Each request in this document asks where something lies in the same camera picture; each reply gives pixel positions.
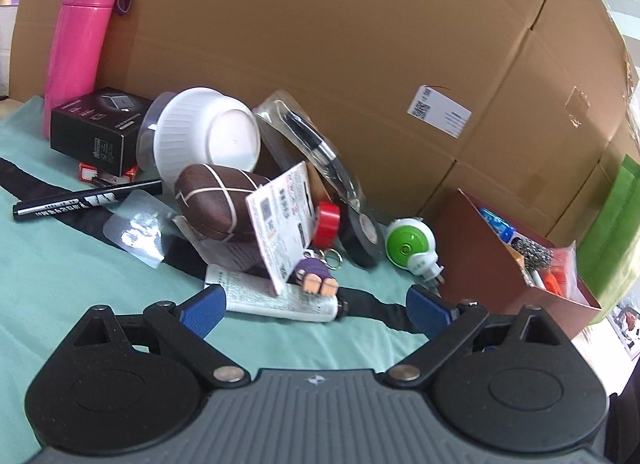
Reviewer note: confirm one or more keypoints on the black electrical tape roll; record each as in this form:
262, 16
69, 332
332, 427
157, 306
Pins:
361, 237

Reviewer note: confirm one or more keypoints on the red item in plastic bag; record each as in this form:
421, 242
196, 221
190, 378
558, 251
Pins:
560, 277

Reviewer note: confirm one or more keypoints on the white cream tube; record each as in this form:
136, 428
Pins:
249, 294

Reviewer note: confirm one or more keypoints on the red storage box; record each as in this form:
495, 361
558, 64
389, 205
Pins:
478, 266

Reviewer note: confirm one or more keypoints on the large cardboard box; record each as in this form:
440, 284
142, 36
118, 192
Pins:
548, 83

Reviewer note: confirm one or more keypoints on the black marker pen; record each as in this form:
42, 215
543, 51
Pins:
80, 200

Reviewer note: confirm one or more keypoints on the black product box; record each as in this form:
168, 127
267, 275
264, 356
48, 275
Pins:
100, 129

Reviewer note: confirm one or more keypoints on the purple figure keychain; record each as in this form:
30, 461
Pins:
314, 271

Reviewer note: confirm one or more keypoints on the brown toy football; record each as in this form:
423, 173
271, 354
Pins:
212, 199

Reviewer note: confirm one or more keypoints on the blue tissue pack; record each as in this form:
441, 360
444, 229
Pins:
500, 226

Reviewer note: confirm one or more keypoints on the pink thermos bottle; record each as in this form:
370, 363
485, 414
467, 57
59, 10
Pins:
76, 49

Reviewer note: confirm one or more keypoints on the white shipping label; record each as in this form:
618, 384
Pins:
439, 111

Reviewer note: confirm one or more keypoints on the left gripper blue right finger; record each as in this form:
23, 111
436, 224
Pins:
430, 314

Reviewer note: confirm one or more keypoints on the green nonwoven bag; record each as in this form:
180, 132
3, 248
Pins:
608, 256

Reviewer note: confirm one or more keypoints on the clear adhesive hook pad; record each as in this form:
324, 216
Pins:
144, 227

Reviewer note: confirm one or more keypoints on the teal cloth mat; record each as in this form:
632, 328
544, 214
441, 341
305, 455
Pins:
51, 274

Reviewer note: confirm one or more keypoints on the red bottle cap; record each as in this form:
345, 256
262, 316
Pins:
328, 217

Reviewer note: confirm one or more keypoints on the steel wool scrubber ball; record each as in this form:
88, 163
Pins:
536, 257

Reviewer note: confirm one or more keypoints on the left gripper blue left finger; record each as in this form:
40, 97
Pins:
203, 311

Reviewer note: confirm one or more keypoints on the white plastic bowl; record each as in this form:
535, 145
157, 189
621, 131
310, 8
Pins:
197, 126

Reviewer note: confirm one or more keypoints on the small red stapler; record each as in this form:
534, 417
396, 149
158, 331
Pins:
93, 175

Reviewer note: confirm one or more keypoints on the white product card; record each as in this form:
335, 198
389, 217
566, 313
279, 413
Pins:
282, 216

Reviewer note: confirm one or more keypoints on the green white plug device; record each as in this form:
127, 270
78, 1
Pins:
411, 245

